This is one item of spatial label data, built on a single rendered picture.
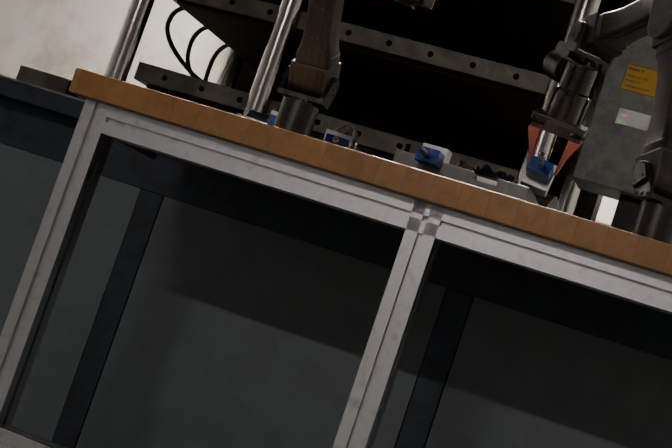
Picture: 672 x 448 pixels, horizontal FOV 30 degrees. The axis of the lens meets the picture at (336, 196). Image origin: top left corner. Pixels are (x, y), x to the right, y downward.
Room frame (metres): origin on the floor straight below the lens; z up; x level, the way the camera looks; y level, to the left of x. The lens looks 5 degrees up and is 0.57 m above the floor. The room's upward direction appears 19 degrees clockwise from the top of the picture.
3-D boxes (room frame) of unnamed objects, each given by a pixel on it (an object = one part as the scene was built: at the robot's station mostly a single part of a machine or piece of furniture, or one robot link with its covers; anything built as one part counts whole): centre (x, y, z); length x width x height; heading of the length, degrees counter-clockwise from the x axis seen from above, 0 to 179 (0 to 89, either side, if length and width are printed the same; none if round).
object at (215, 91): (3.58, -0.01, 1.01); 1.10 x 0.74 x 0.05; 72
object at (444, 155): (2.27, -0.14, 0.89); 0.13 x 0.05 x 0.05; 162
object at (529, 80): (3.58, -0.01, 1.26); 1.10 x 0.74 x 0.05; 72
